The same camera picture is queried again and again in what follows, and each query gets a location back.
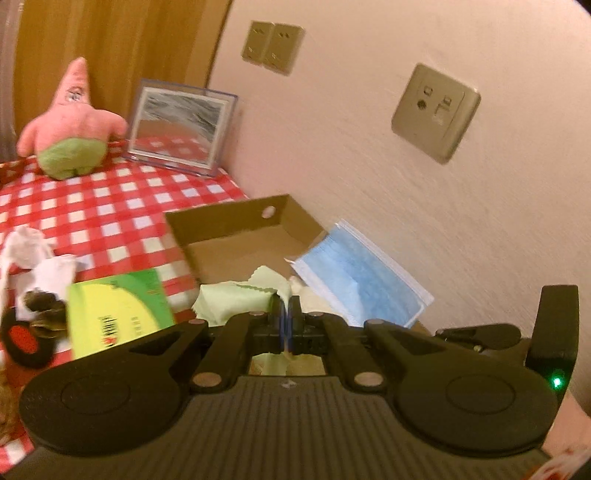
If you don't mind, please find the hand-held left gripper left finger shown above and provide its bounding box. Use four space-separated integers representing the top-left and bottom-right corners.
127 295 284 394

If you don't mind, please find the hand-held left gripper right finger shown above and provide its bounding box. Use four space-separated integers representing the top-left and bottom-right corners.
286 298 440 394

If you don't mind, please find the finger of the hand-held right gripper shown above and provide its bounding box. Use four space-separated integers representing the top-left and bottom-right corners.
434 323 523 352

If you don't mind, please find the pale yellow fluffy towel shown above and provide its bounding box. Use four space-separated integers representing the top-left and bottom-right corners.
249 274 331 377

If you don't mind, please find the light green microfibre cloth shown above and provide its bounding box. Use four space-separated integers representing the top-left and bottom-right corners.
191 265 291 326

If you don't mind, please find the blue face mask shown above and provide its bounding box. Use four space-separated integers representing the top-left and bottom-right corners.
291 219 435 329

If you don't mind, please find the brown cardboard box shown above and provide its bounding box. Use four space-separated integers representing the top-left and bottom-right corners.
165 194 435 370

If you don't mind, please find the black fabric ring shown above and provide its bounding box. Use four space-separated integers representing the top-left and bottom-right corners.
0 318 58 369

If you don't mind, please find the green tissue box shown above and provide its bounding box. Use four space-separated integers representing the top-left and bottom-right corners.
65 268 176 360

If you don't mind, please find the red checkered tablecloth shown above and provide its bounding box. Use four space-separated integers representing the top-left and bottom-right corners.
0 138 250 467

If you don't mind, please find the pink star plush toy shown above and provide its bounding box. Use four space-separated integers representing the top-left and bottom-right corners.
16 56 130 181

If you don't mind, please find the wooden door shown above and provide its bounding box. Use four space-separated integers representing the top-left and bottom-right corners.
14 0 232 153

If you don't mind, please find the beige curtain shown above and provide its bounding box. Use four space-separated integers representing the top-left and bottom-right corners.
0 0 19 162

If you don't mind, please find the clear picture frame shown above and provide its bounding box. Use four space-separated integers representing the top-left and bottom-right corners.
122 78 238 178

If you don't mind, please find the gold wall data socket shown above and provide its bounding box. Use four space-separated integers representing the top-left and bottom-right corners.
391 63 482 164

